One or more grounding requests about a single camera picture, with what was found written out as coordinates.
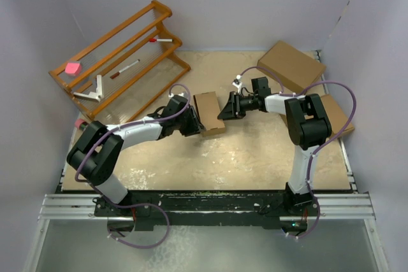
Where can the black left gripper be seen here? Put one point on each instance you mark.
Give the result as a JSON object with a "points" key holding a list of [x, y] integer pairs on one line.
{"points": [[195, 127]]}

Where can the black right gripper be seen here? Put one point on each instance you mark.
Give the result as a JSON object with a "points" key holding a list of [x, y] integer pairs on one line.
{"points": [[233, 110]]}

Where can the red capped white marker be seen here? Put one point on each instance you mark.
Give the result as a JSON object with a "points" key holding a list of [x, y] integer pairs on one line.
{"points": [[161, 40]]}

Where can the aluminium frame rail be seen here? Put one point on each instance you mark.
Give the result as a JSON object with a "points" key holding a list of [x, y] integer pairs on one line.
{"points": [[81, 207]]}

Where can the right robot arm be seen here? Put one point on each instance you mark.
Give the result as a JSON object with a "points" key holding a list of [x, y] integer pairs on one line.
{"points": [[308, 128]]}

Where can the pink capped green can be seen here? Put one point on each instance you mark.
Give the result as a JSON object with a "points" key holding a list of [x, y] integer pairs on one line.
{"points": [[80, 124]]}

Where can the white angled bracket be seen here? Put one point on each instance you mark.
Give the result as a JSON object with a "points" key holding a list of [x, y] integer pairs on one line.
{"points": [[96, 94]]}

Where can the brown capped white marker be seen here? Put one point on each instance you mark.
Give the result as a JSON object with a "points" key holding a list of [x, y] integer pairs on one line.
{"points": [[115, 75]]}

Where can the large folded cardboard box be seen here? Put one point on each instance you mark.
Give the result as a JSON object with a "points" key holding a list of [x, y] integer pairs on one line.
{"points": [[294, 69]]}

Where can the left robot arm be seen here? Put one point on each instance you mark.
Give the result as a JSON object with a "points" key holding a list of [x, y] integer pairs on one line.
{"points": [[96, 152]]}

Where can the small folded cardboard box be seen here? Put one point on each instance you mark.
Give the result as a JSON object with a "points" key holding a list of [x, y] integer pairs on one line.
{"points": [[335, 114]]}

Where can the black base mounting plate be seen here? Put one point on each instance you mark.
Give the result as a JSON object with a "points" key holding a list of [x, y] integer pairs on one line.
{"points": [[269, 209]]}

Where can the pink eraser block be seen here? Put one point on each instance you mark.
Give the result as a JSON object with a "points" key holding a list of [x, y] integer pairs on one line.
{"points": [[73, 68]]}

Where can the orange wooden rack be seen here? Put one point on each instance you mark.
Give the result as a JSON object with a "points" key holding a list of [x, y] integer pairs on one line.
{"points": [[133, 91]]}

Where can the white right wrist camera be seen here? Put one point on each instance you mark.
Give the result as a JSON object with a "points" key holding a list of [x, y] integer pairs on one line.
{"points": [[238, 83]]}

